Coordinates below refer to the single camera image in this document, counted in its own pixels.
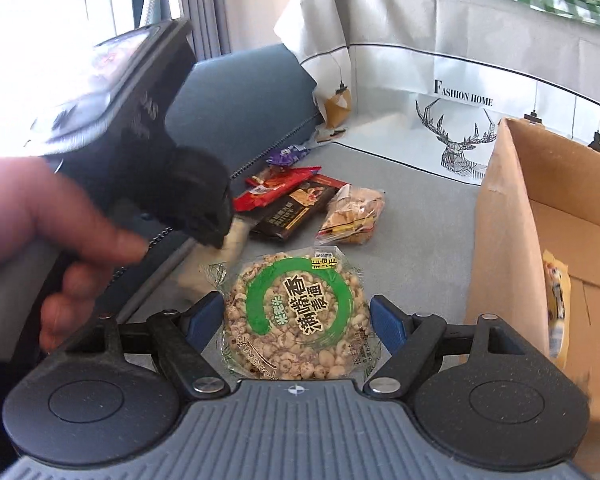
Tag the cardboard box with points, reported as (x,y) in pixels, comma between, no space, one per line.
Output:
(505,240)

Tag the red snack packet blue edge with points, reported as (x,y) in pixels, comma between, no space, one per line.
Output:
(260,197)

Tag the round puffed rice cake packet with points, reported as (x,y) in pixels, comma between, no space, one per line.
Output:
(290,320)

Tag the person's left hand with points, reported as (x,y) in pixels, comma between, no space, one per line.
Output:
(35,210)

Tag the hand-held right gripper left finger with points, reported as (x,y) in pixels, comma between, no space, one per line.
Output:
(207,312)

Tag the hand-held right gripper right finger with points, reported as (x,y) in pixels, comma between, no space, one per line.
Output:
(387,317)

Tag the grey curtain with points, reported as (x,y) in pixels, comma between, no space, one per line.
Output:
(215,0)

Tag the dark brown snack packet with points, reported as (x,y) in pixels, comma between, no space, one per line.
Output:
(290,210)

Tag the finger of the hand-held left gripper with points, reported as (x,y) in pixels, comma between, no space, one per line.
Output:
(200,195)

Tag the white deer print cloth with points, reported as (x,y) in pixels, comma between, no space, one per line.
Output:
(390,70)

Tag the purple snack packet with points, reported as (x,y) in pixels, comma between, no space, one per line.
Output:
(287,155)

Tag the yellow snack packet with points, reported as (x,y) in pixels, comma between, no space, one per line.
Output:
(555,300)

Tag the blue cushion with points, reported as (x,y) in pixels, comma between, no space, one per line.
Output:
(250,100)

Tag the clear bag of crackers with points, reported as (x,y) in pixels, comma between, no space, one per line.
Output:
(352,215)

